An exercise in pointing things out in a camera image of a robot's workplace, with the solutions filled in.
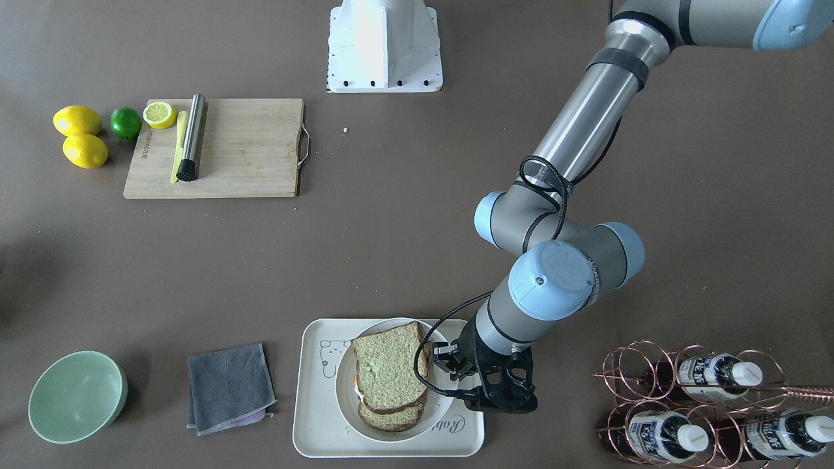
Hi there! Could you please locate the half lemon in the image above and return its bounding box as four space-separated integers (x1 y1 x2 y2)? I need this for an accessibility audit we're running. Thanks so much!
142 101 178 130

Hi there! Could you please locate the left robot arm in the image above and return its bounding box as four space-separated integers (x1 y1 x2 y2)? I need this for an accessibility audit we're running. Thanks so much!
427 1 833 414

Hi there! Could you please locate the wooden cutting board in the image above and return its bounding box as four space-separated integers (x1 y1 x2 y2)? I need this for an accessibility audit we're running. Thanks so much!
123 98 305 199

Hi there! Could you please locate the upper dark bottle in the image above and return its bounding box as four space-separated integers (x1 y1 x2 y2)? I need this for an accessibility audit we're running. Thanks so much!
639 353 764 405

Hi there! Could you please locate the upper whole lemon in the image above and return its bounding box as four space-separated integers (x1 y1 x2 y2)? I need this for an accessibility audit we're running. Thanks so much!
51 105 102 137

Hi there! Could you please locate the grey folded cloth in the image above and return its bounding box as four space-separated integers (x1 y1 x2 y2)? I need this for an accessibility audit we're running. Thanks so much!
186 343 277 436

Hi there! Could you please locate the whole lemon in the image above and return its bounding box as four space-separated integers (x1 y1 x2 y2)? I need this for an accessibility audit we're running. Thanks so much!
51 105 102 137
62 134 108 169

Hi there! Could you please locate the dark bottle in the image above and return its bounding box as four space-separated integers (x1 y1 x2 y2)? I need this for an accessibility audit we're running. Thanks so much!
639 353 764 405
717 410 833 461
597 409 710 464

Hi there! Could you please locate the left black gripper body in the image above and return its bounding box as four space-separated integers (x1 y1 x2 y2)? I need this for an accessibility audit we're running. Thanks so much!
452 320 538 414

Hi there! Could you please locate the cream rabbit tray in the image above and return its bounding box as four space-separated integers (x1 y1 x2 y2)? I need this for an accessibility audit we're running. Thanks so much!
293 319 485 458

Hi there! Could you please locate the fried egg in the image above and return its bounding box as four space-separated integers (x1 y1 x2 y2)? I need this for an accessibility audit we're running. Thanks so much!
352 375 364 401

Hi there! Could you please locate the white round plate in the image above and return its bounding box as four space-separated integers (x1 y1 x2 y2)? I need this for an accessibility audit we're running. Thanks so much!
336 318 451 444

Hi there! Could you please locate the bread slice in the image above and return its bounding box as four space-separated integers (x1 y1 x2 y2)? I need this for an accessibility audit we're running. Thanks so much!
351 320 430 414
355 391 427 433

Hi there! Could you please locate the green lime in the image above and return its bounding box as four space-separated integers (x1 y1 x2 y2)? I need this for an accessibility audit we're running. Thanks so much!
109 107 143 140

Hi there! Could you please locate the lower whole lemon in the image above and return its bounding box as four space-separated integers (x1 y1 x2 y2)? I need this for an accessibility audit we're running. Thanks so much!
62 134 108 169

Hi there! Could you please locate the lower dark bottle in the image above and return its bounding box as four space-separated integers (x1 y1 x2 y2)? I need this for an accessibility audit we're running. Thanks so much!
597 409 710 464
717 410 833 461

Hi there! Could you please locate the mint green bowl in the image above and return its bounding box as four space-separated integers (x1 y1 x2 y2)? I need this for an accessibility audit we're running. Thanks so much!
29 350 128 444

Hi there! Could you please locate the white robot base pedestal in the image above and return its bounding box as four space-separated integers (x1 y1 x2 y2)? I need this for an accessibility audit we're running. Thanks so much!
326 1 444 93

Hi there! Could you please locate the yellow plastic knife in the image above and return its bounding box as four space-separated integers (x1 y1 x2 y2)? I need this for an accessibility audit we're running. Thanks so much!
169 111 188 184

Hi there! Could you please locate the copper wire bottle rack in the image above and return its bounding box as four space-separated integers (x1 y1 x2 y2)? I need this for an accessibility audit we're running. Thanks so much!
596 339 832 468

